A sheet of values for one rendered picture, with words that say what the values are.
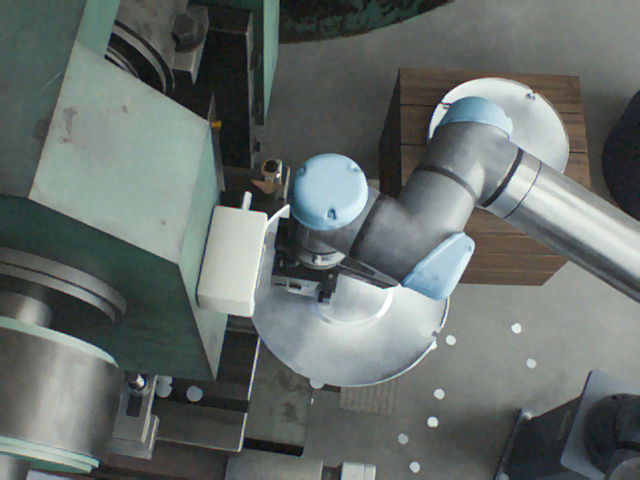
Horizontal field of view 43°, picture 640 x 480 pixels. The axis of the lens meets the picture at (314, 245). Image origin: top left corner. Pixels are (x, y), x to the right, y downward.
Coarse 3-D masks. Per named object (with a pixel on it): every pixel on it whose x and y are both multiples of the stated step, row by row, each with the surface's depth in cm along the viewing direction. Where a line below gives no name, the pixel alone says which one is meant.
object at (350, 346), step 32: (352, 288) 116; (256, 320) 113; (288, 320) 114; (320, 320) 114; (352, 320) 114; (384, 320) 115; (416, 320) 116; (288, 352) 112; (320, 352) 113; (352, 352) 113; (384, 352) 114; (416, 352) 114; (352, 384) 111
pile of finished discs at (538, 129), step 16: (480, 80) 175; (496, 80) 176; (448, 96) 174; (464, 96) 174; (480, 96) 174; (496, 96) 174; (512, 96) 174; (528, 96) 177; (512, 112) 173; (528, 112) 173; (544, 112) 174; (432, 128) 171; (528, 128) 172; (544, 128) 172; (560, 128) 172; (528, 144) 170; (544, 144) 171; (560, 144) 171; (544, 160) 170; (560, 160) 170; (480, 208) 169
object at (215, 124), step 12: (180, 96) 82; (192, 96) 82; (204, 96) 82; (192, 108) 81; (204, 108) 81; (216, 120) 84; (216, 132) 88; (216, 144) 90; (216, 156) 91; (216, 168) 93; (228, 192) 99; (228, 204) 99
